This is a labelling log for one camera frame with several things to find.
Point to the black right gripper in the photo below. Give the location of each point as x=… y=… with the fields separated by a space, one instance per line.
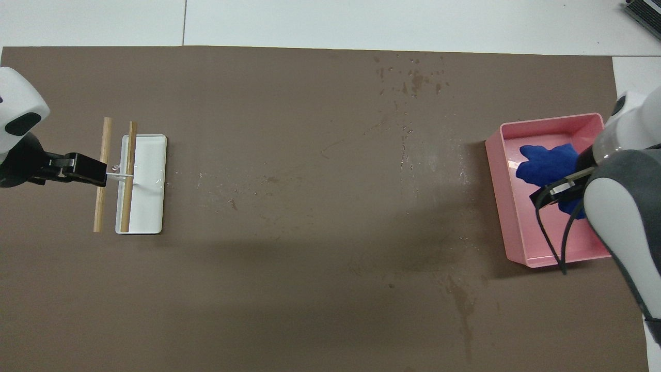
x=586 y=163

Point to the wooden rack rod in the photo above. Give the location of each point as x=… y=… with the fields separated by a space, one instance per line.
x=128 y=201
x=103 y=139

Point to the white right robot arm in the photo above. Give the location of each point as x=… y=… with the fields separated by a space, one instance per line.
x=619 y=206

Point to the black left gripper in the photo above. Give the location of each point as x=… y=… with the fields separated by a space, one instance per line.
x=20 y=163

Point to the dark ribbed device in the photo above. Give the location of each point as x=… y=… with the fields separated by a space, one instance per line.
x=645 y=13

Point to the white rack with wooden rods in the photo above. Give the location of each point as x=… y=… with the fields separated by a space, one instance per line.
x=150 y=196

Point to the blue towel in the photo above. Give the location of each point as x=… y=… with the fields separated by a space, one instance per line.
x=547 y=165

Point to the pink plastic bin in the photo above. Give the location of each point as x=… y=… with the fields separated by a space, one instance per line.
x=516 y=227

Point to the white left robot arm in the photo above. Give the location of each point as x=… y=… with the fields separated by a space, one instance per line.
x=15 y=98

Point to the brown paper mat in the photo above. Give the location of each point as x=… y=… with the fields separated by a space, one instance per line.
x=310 y=217

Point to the water spill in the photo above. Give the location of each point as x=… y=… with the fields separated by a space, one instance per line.
x=415 y=80

